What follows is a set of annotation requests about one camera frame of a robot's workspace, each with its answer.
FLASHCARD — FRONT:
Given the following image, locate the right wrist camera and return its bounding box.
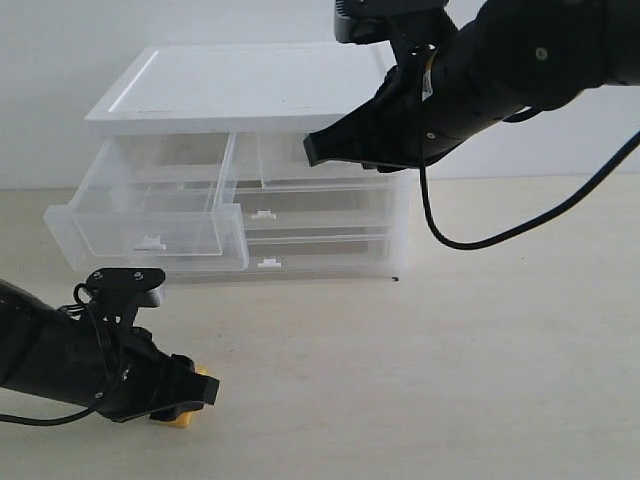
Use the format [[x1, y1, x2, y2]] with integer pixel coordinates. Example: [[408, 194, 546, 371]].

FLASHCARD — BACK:
[[334, 0, 459, 62]]

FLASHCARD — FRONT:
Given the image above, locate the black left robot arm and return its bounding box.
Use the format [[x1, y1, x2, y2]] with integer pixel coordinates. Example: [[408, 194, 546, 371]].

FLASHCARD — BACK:
[[1, 282, 219, 427]]

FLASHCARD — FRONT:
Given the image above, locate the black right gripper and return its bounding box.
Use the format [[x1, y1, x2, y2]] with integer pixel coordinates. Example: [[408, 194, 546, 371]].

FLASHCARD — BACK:
[[303, 49, 480, 173]]

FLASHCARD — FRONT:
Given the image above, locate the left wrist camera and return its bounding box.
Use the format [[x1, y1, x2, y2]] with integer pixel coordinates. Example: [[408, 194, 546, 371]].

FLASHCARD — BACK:
[[80, 267, 166, 332]]

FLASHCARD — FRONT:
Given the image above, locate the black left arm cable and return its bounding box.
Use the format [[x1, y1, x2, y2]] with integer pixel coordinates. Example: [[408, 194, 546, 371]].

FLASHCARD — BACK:
[[0, 284, 131, 427]]

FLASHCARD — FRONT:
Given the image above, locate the clear wide drawer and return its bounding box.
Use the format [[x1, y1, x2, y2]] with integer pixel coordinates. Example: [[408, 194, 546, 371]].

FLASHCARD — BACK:
[[234, 187, 407, 230], [247, 234, 401, 276]]

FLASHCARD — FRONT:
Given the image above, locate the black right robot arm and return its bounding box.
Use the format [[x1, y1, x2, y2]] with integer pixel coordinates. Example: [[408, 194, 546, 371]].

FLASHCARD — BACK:
[[304, 1, 639, 172]]

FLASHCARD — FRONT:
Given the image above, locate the yellow cheese wedge block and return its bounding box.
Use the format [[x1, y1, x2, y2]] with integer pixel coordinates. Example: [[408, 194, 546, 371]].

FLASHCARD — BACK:
[[150, 366, 209, 429]]

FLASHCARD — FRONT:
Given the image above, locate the clear middle wide drawer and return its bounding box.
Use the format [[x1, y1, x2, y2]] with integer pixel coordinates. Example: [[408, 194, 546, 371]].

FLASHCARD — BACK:
[[234, 187, 407, 230]]

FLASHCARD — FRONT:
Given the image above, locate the white plastic drawer cabinet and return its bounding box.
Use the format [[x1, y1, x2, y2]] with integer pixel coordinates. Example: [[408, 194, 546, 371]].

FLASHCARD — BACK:
[[83, 41, 417, 287]]

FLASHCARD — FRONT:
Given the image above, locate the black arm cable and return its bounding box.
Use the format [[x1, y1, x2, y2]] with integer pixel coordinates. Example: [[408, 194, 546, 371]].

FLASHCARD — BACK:
[[0, 284, 131, 427], [419, 99, 640, 251]]

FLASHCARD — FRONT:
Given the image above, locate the clear bottom wide drawer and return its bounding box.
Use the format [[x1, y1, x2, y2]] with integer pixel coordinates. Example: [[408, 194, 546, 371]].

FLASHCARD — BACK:
[[247, 234, 401, 276]]

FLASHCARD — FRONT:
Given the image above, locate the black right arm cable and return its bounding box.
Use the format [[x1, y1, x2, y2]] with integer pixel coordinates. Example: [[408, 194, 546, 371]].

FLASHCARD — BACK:
[[419, 99, 640, 251]]

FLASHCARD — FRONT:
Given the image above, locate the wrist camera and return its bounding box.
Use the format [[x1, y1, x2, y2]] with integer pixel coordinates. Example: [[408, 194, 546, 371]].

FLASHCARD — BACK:
[[334, 0, 459, 62], [80, 267, 166, 332]]

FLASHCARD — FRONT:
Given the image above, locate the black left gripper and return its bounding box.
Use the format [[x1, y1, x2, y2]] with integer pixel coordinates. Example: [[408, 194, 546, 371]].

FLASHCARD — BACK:
[[84, 327, 220, 423]]

